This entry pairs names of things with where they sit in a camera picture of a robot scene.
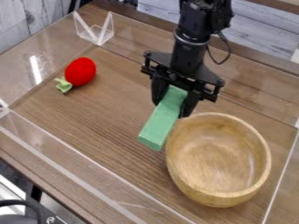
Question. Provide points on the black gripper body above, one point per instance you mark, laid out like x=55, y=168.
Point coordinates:
x=182, y=66

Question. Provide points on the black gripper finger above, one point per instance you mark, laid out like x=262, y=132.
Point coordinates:
x=190, y=103
x=159, y=87

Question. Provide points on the green rectangular block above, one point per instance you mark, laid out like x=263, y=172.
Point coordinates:
x=162, y=120

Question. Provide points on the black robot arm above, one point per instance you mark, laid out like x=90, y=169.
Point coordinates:
x=206, y=15

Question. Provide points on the brown wooden bowl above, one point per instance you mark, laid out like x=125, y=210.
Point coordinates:
x=218, y=159

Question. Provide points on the red plush strawberry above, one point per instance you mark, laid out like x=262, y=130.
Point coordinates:
x=79, y=74

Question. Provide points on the black equipment under table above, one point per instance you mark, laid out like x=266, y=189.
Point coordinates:
x=19, y=210

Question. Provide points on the clear acrylic enclosure wall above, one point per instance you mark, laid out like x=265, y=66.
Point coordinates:
x=73, y=141

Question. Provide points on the clear acrylic corner bracket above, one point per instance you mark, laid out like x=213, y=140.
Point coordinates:
x=95, y=34

